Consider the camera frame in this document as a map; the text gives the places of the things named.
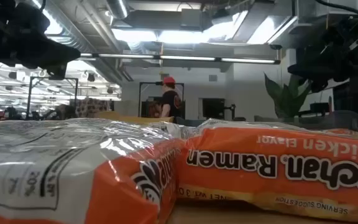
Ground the teal plastic bin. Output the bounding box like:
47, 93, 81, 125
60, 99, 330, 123
174, 116, 209, 128

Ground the brown patterned cloth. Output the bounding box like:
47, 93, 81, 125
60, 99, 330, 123
74, 98, 111, 118

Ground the long ceiling light fixture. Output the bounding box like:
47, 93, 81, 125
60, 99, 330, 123
79, 52, 282, 65

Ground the black cable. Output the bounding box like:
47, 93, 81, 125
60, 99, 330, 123
314, 0, 358, 15

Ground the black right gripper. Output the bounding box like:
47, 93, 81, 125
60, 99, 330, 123
287, 17, 358, 93

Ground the silver ventilation duct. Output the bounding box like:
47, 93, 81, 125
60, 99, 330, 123
106, 0, 129, 20

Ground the green potted plant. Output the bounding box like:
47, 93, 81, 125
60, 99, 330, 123
264, 72, 313, 119

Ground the orange patterned cloth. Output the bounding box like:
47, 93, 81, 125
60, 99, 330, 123
147, 101, 163, 118

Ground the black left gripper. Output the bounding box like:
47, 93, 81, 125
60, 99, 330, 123
0, 1, 81, 70

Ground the yellow plastic bin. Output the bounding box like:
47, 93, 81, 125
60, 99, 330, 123
94, 111, 175, 126

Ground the orange chicken ramen pack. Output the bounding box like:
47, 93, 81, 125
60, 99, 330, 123
0, 117, 186, 224
149, 118, 358, 223

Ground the black monitor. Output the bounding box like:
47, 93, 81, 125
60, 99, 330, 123
202, 98, 226, 121

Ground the person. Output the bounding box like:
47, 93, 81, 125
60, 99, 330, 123
161, 76, 183, 119

